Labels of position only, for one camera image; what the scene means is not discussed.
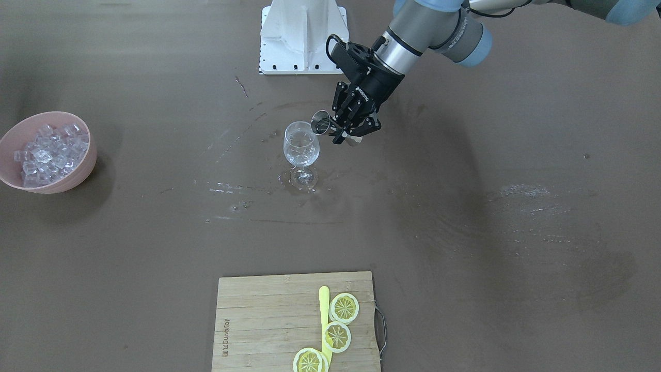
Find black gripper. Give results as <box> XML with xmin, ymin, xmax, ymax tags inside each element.
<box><xmin>332</xmin><ymin>54</ymin><xmax>404</xmax><ymax>145</ymax></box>

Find steel cocktail jigger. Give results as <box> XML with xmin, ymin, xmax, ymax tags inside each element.
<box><xmin>311</xmin><ymin>110</ymin><xmax>362</xmax><ymax>146</ymax></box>

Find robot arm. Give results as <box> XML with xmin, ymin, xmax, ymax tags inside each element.
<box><xmin>312</xmin><ymin>1</ymin><xmax>530</xmax><ymax>145</ymax></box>

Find clear wine glass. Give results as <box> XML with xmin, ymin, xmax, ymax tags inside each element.
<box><xmin>283</xmin><ymin>121</ymin><xmax>320</xmax><ymax>191</ymax></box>

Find clear ice cubes pile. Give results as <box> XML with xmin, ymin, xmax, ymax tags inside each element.
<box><xmin>12</xmin><ymin>122</ymin><xmax>91</xmax><ymax>188</ymax></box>

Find brown table mat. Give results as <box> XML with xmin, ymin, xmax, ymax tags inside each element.
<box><xmin>2</xmin><ymin>1</ymin><xmax>659</xmax><ymax>371</ymax></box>

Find middle lemon slice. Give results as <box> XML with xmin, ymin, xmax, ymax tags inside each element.
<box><xmin>321</xmin><ymin>321</ymin><xmax>352</xmax><ymax>353</ymax></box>

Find wooden cutting board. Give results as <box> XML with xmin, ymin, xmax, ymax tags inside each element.
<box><xmin>212</xmin><ymin>271</ymin><xmax>382</xmax><ymax>371</ymax></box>

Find pink bowl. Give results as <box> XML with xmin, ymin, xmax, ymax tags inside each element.
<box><xmin>2</xmin><ymin>111</ymin><xmax>97</xmax><ymax>194</ymax></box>

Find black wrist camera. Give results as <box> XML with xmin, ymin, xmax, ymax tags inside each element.
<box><xmin>330</xmin><ymin>42</ymin><xmax>372</xmax><ymax>81</ymax></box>

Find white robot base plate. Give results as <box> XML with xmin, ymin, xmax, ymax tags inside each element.
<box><xmin>258</xmin><ymin>1</ymin><xmax>349</xmax><ymax>75</ymax></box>

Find lemon slice near handle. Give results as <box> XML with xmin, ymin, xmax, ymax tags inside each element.
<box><xmin>329</xmin><ymin>292</ymin><xmax>360</xmax><ymax>325</ymax></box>

